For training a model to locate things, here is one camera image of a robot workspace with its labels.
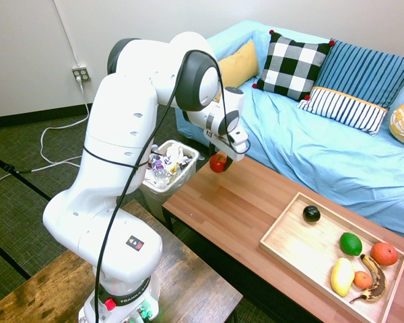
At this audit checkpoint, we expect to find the wooden tray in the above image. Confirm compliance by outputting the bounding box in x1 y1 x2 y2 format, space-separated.
258 191 404 323

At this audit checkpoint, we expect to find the blue striped pillow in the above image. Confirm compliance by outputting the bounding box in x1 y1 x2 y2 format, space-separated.
314 39 404 110

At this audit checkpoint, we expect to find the yellow mango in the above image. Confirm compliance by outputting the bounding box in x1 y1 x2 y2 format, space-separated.
330 257 356 297

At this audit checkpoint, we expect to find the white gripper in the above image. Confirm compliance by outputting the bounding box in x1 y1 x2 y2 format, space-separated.
211 131 252 173

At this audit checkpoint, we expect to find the crumpled white paper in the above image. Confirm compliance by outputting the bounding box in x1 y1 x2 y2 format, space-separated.
164 143 186 166

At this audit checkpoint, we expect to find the wooden coffee table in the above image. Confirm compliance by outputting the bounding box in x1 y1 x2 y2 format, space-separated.
161 153 404 323

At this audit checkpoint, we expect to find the red orange grapefruit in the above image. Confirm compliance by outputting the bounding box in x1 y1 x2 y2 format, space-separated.
370 242 399 267

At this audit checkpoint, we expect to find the rustic wooden robot stand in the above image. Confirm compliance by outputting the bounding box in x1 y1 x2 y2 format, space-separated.
0 198 244 323

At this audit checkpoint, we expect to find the blue covered sofa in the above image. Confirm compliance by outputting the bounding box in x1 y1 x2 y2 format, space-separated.
174 19 404 244

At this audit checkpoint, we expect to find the grey trash bin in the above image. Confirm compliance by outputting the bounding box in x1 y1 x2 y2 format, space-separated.
139 139 201 223

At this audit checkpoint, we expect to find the black round fruit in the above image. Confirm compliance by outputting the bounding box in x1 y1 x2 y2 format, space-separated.
302 205 322 223

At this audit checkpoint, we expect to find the navy white striped pillow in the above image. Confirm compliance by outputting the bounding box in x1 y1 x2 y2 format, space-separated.
296 85 389 137

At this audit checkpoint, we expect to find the spotted brown banana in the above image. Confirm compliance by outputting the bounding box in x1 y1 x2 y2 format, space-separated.
349 254 388 304

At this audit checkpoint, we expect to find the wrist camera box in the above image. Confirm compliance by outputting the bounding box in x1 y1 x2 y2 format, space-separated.
228 129 249 146

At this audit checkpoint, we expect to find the plain yellow pillow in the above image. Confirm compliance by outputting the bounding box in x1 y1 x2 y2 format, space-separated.
213 39 260 102

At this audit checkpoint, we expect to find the white wall conduit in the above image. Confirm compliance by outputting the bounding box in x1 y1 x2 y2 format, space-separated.
52 0 80 68

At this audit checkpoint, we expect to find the wall power outlet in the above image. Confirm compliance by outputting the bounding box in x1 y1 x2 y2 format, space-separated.
71 67 92 83

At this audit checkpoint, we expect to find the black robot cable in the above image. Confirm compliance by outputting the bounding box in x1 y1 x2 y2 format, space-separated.
93 49 252 323

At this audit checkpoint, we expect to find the red apple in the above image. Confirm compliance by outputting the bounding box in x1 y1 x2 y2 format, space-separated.
209 153 228 174

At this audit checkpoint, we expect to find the small orange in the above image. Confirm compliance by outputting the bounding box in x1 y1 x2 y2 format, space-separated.
353 271 374 289

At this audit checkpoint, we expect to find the green lime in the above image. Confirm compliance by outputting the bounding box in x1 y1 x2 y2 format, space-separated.
339 231 364 256

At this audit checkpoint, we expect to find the white power cable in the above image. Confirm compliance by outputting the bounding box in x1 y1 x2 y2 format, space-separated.
0 75 91 186

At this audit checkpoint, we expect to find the black white checkered pillow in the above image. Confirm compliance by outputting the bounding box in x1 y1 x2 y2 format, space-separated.
252 29 336 102

